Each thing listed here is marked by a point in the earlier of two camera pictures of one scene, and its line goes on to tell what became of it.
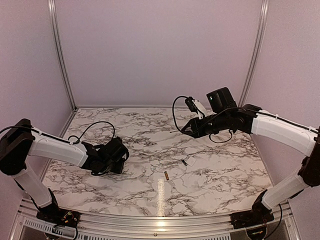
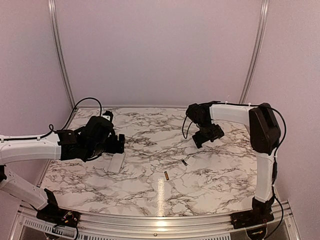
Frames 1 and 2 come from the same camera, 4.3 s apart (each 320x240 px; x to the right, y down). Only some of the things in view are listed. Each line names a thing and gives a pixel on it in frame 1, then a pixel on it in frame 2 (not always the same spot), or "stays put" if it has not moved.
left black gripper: [119, 168] → [113, 148]
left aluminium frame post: [60, 53] stays put
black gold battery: [184, 162] stays put
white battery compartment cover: [191, 161] stays put
